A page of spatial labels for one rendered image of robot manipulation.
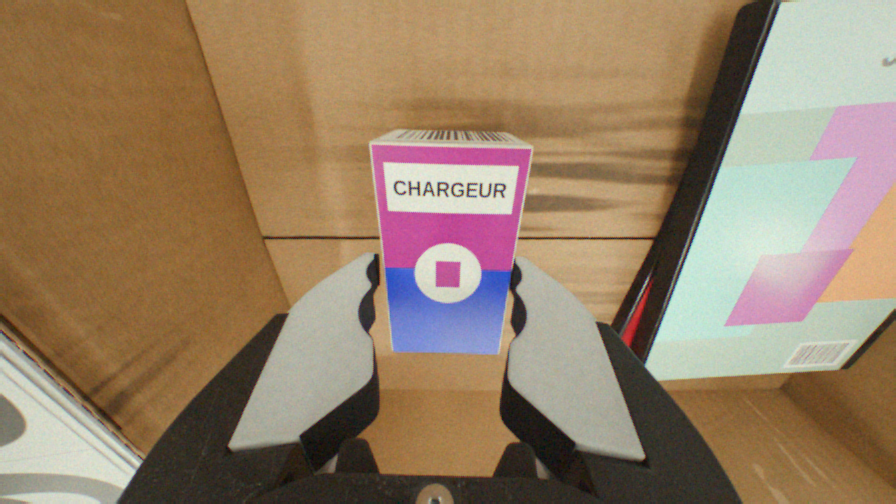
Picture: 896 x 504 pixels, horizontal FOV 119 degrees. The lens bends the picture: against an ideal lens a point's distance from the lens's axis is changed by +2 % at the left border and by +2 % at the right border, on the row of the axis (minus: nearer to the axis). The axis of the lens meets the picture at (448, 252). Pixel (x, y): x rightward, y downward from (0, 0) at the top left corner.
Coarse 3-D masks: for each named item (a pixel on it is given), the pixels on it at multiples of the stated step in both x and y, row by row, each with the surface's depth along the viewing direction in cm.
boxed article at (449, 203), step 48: (384, 144) 9; (432, 144) 9; (480, 144) 9; (528, 144) 9; (384, 192) 10; (432, 192) 10; (480, 192) 10; (384, 240) 11; (432, 240) 11; (480, 240) 11; (432, 288) 12; (480, 288) 12; (432, 336) 13; (480, 336) 13
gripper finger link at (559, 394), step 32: (512, 288) 12; (544, 288) 10; (512, 320) 10; (544, 320) 8; (576, 320) 8; (512, 352) 7; (544, 352) 7; (576, 352) 7; (512, 384) 6; (544, 384) 6; (576, 384) 6; (608, 384) 6; (512, 416) 7; (544, 416) 6; (576, 416) 6; (608, 416) 6; (544, 448) 6; (576, 448) 5; (608, 448) 5; (640, 448) 5
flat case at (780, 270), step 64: (768, 0) 9; (832, 0) 8; (768, 64) 9; (832, 64) 9; (704, 128) 11; (768, 128) 10; (832, 128) 10; (704, 192) 11; (768, 192) 11; (832, 192) 11; (704, 256) 13; (768, 256) 13; (832, 256) 13; (640, 320) 16; (704, 320) 15; (768, 320) 15; (832, 320) 15
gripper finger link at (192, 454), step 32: (256, 352) 7; (224, 384) 6; (192, 416) 5; (224, 416) 6; (160, 448) 5; (192, 448) 5; (224, 448) 5; (288, 448) 5; (160, 480) 5; (192, 480) 5; (224, 480) 5; (256, 480) 5; (288, 480) 5
